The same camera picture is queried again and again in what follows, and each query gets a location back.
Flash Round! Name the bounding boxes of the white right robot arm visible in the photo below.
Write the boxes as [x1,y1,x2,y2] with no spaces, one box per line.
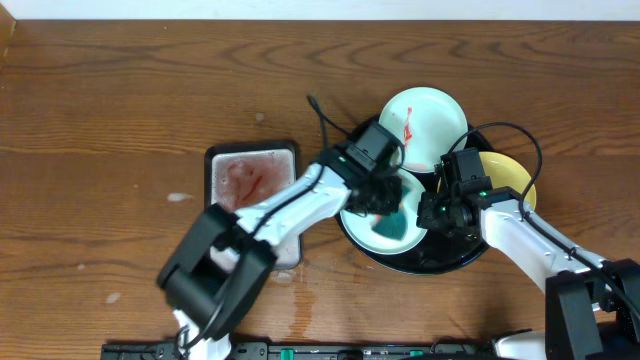
[417,187,639,359]

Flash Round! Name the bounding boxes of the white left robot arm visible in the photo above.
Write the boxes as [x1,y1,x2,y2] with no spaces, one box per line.
[156,157,400,359]

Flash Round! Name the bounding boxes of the mint plate with long stain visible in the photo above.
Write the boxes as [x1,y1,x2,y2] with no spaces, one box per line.
[378,87,469,173]

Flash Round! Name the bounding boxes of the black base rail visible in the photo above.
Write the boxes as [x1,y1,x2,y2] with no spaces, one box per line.
[100,341,497,360]

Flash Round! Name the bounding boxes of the black rectangular soapy tray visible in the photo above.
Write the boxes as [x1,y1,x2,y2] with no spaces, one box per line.
[203,140,303,271]

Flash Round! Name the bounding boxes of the green and yellow sponge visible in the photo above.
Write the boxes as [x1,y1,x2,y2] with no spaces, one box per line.
[371,185,410,241]

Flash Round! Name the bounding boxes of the yellow plate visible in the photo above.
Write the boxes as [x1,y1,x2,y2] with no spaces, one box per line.
[437,151,537,211]

